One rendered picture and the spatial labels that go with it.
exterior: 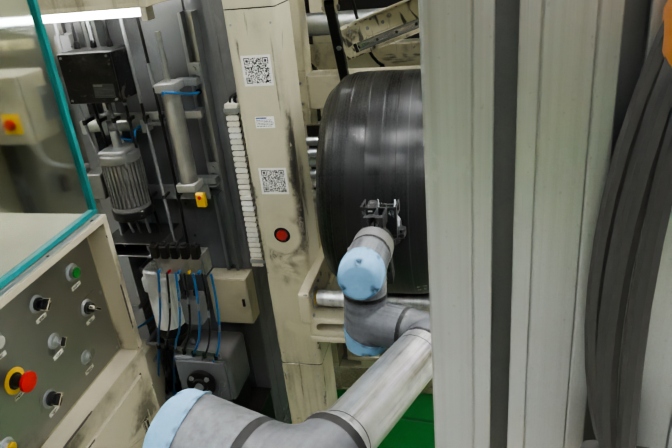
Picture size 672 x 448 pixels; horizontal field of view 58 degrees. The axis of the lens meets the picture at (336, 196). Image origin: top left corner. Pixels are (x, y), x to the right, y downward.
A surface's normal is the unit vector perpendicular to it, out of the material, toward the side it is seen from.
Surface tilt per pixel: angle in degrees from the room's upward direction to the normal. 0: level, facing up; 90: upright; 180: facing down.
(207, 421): 6
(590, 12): 90
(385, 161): 57
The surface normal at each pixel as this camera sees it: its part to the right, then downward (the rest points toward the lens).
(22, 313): 0.97, 0.00
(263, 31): -0.21, 0.42
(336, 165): -0.47, -0.11
